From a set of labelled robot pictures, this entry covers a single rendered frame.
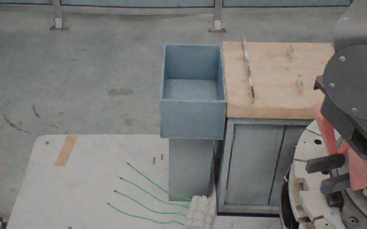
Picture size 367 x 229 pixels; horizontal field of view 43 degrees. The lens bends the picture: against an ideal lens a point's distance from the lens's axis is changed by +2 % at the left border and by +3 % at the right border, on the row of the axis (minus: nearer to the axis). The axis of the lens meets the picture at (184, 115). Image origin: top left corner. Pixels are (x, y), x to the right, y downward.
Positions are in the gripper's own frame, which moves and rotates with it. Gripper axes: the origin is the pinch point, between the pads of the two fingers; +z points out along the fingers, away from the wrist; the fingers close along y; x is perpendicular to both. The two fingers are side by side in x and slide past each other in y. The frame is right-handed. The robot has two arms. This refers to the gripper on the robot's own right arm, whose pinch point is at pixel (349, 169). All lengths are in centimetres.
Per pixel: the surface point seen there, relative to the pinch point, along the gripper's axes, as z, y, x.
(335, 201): 6.4, -0.6, 0.7
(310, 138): 7.4, -11.1, 4.3
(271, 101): 10.5, -22.9, 5.4
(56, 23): 116, -240, -13
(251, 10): 107, -204, 104
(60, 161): 39, -48, -28
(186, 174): 30.9, -29.1, -6.0
